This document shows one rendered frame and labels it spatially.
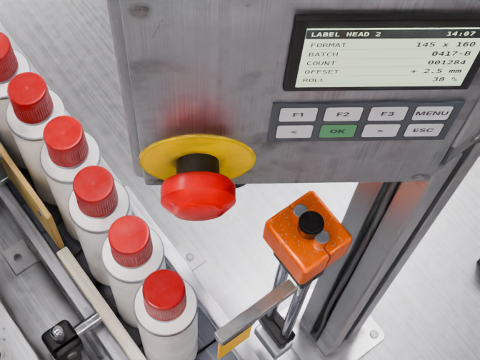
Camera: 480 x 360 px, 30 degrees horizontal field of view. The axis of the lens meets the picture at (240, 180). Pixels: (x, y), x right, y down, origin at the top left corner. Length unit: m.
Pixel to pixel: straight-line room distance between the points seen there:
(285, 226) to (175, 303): 0.13
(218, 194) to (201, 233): 0.53
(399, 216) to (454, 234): 0.44
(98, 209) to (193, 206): 0.30
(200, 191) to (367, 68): 0.11
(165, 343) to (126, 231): 0.11
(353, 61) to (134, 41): 0.09
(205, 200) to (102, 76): 0.63
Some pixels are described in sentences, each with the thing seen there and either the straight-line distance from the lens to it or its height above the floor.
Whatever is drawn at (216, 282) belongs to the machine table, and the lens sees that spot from 0.96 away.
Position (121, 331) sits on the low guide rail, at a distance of 0.86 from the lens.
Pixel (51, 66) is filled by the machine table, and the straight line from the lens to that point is 1.07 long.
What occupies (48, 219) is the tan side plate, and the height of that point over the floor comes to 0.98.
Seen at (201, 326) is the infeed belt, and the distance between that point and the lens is 0.89.
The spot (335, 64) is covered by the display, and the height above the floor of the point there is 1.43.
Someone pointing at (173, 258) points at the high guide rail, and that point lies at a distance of 0.82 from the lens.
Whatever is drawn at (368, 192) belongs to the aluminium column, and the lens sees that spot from 0.59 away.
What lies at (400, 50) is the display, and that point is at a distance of 0.37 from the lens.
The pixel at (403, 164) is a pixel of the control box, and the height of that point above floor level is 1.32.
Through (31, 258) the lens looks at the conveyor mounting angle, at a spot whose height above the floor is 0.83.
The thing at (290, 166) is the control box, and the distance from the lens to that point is 0.47.
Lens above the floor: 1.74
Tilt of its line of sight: 67 degrees down
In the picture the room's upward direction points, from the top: 6 degrees clockwise
